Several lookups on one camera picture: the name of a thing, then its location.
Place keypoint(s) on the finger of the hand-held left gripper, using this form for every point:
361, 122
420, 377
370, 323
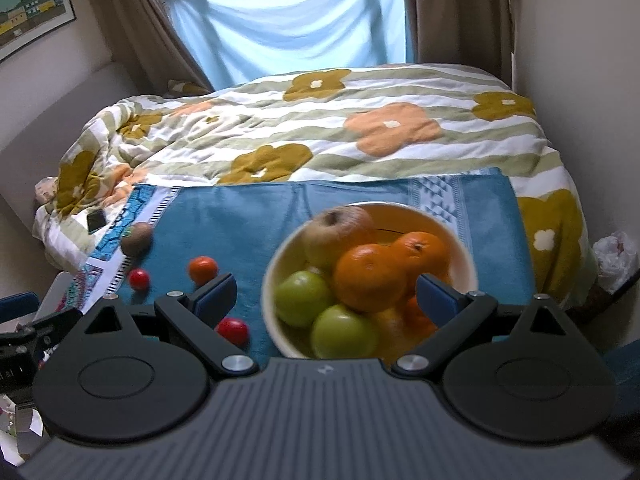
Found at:
57, 321

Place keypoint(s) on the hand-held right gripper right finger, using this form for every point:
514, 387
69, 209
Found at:
437, 299

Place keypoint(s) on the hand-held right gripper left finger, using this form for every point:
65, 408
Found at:
217, 296

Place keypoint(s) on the small tangerine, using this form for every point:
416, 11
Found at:
410, 316
202, 270

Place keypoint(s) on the small red tomato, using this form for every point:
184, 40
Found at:
139, 279
233, 332

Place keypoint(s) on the large orange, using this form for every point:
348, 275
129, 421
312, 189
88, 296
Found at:
421, 255
370, 278

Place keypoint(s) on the cream oval bowl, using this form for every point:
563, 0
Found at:
452, 245

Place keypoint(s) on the green apple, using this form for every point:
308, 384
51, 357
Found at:
344, 332
302, 300

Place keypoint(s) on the brown kiwi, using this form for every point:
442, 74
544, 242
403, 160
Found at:
137, 239

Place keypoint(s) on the large yellow apple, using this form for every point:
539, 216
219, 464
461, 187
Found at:
335, 235

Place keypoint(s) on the blue patterned tablecloth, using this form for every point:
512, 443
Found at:
240, 215

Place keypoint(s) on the black smartphone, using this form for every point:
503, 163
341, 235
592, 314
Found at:
96, 221

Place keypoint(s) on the pink patterned pillow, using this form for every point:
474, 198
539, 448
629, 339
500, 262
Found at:
46, 189

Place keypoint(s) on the white plastic bag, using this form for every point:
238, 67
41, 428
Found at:
616, 257

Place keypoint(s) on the floral striped blanket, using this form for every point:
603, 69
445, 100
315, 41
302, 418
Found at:
325, 125

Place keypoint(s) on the light blue hanging sheet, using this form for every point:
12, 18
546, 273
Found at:
295, 25

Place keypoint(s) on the brown curtain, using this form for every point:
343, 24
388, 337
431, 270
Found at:
455, 15
140, 25

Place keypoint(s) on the framed wall poster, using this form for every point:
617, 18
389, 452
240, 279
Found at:
30, 5

